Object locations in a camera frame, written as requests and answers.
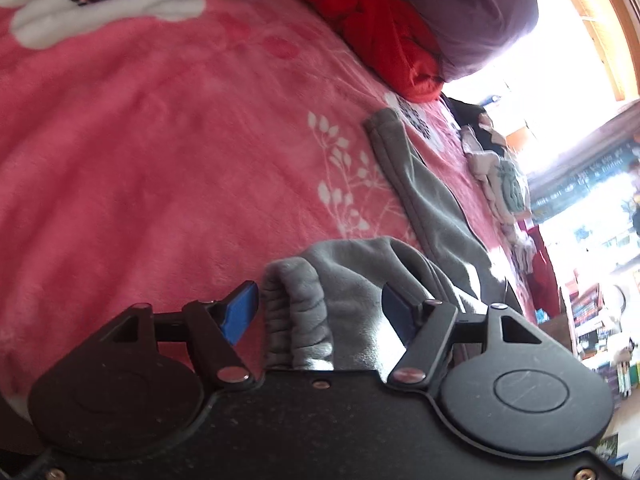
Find grey fleece pants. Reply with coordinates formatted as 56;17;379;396
262;108;522;374

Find white patterned folded clothes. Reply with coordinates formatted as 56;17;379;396
460;126;532;224

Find bookshelf with books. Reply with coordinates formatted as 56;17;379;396
572;266;639;404

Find pink floral fleece blanket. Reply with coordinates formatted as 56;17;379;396
1;0;534;419

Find purple quilt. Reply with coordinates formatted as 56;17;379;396
405;0;538;82

